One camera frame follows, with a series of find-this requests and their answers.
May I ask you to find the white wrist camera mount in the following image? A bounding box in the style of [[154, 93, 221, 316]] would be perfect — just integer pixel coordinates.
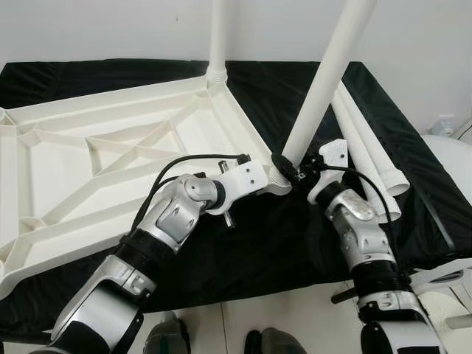
[[306, 139, 349, 206], [206, 159, 270, 216]]

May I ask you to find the grey robot right leg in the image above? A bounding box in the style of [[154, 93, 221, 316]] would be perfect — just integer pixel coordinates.
[[245, 327, 307, 354]]

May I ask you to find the black metal table bar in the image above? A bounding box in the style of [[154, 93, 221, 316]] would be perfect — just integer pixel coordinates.
[[332, 286, 358, 305]]

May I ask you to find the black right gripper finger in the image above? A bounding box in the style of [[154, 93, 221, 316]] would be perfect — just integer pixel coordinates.
[[271, 153, 299, 181]]

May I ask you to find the black table cloth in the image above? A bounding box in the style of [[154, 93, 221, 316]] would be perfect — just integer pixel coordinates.
[[0, 59, 472, 340]]

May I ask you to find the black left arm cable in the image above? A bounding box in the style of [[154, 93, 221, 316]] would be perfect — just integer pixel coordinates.
[[131, 153, 250, 233]]

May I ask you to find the white wall socket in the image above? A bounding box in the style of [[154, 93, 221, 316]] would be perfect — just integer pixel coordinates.
[[431, 114, 456, 137]]

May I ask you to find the white tapered plastic table leg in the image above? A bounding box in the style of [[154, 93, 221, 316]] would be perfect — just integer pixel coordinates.
[[332, 96, 403, 223], [339, 81, 410, 198], [269, 0, 378, 192], [206, 0, 231, 86]]

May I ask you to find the white plastic table top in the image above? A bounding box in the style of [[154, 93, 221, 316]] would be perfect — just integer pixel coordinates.
[[0, 70, 292, 299]]

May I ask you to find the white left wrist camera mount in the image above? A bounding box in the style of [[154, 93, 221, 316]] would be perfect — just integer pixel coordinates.
[[206, 159, 270, 216]]

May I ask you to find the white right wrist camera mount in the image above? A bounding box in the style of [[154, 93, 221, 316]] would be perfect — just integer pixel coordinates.
[[306, 139, 349, 206]]

